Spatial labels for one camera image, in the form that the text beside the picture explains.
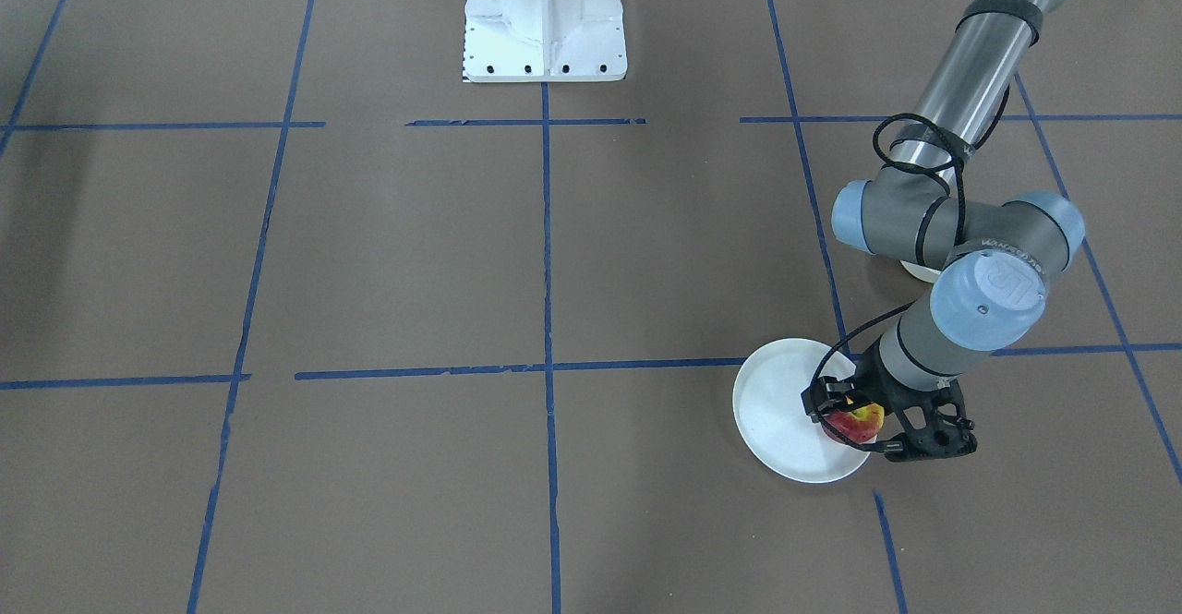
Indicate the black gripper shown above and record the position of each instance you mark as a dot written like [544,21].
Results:
[875,391]

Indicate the red yellow apple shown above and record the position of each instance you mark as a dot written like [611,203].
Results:
[860,425]

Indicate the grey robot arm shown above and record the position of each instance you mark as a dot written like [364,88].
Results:
[996,262]

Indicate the white round plate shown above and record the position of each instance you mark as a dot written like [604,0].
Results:
[768,412]

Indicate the blue tape line lengthwise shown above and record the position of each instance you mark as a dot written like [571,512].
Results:
[795,119]

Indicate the blue tape line crosswise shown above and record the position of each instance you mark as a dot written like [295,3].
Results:
[708,362]

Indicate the brown paper table cover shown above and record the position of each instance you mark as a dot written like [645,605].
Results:
[424,222]

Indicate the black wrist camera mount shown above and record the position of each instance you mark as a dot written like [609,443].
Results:
[934,425]

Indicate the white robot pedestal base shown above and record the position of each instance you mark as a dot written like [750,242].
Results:
[513,41]

